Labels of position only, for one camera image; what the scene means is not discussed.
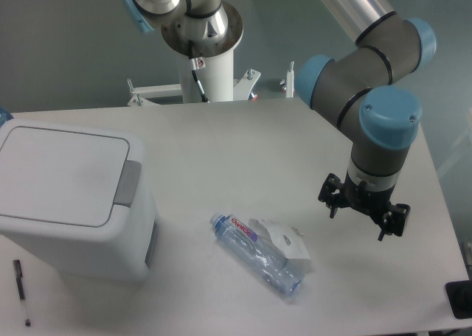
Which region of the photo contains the clear plastic water bottle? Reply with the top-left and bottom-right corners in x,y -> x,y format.
209,213 -> 304,298

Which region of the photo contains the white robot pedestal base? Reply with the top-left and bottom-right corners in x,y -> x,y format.
162,1 -> 243,82

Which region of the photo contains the black cable on pedestal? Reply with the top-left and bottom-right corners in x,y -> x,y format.
187,39 -> 211,104

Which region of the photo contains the white trash can body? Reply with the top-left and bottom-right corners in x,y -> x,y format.
1,119 -> 157,281

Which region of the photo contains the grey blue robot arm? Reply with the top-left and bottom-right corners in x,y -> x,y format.
122,0 -> 437,237

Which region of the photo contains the white trash can lid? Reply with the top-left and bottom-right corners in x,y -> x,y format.
1,122 -> 145,228

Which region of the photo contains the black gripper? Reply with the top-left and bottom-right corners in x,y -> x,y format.
318,173 -> 411,242

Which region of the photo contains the crumpled white paper carton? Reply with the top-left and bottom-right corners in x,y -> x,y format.
249,219 -> 312,273

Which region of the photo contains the black device at table edge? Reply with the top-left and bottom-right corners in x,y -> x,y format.
445,280 -> 471,320

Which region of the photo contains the black pen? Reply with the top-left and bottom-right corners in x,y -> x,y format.
13,259 -> 32,328

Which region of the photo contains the white metal floor frame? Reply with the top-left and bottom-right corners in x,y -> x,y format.
126,60 -> 296,108

